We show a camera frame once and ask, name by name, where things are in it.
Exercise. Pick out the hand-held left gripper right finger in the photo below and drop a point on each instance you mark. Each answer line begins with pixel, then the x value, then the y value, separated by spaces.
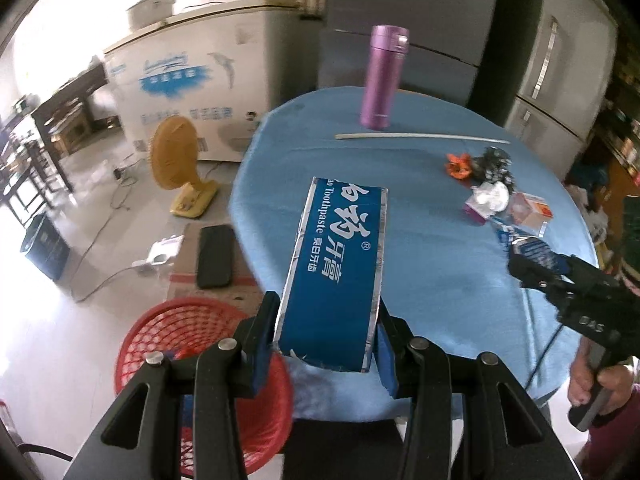
pixel 387 360

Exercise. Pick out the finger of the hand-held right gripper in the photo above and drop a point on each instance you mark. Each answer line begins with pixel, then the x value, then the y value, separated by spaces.
pixel 537 275

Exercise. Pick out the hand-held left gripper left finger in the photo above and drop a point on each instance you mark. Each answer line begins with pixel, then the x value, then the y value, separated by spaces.
pixel 262 355

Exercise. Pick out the small orange white box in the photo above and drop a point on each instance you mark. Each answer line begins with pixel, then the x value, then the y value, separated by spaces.
pixel 532 210

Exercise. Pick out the blue toothpaste box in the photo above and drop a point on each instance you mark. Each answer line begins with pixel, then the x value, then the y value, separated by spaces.
pixel 335 270

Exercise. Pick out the red plastic basket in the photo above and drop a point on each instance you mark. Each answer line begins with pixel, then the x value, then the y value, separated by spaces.
pixel 150 330

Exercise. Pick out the black plastic bag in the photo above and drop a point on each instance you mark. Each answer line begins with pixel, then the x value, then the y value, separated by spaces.
pixel 492 165

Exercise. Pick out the orange plastic bag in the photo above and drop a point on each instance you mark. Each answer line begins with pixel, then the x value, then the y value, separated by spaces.
pixel 459 165

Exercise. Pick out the person's right hand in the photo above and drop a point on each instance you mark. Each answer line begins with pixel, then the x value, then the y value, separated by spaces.
pixel 580 375

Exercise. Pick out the cardboard box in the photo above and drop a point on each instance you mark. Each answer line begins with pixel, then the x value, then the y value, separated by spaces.
pixel 220 297

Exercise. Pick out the white plastic bags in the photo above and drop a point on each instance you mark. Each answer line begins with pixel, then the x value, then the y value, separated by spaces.
pixel 592 215

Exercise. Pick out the purple wrapper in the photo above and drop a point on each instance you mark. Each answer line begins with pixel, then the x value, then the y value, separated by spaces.
pixel 475 210

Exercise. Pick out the crumpled white tissue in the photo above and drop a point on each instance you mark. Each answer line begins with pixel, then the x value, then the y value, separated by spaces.
pixel 492 195

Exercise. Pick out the blue tablecloth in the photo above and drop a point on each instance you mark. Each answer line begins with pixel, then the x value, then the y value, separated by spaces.
pixel 430 240

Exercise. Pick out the white power strip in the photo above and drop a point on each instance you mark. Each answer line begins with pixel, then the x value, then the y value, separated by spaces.
pixel 162 252

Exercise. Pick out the shelf with goods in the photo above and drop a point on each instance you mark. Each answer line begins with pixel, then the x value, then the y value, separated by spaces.
pixel 622 125

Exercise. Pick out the long white stick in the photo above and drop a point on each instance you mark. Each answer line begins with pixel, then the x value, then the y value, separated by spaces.
pixel 425 136

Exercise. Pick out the silver refrigerator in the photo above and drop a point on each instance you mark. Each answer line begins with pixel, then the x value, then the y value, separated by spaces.
pixel 560 60

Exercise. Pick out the yellow electric fan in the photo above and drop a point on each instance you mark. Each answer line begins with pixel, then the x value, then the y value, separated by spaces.
pixel 172 152

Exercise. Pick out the black power adapter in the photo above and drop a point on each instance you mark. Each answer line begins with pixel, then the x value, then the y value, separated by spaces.
pixel 119 174

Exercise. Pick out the blue bin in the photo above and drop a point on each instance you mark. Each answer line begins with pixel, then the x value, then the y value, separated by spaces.
pixel 45 247

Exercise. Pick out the purple thermos bottle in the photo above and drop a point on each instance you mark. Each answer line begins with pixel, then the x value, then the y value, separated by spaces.
pixel 382 80

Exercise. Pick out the white chest freezer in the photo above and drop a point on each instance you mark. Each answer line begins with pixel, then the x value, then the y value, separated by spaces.
pixel 200 95

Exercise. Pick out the grey refrigerator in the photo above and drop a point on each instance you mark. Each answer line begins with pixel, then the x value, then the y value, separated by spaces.
pixel 425 20

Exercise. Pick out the dark wooden chair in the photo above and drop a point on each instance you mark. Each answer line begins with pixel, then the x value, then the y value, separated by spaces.
pixel 30 180

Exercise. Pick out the small wooden cabinet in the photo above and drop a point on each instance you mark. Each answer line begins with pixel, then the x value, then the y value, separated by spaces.
pixel 72 130

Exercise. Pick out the dark wooden table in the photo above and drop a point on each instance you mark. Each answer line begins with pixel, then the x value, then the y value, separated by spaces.
pixel 65 105

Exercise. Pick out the white rice cooker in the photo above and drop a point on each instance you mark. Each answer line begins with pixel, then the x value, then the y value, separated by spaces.
pixel 150 10

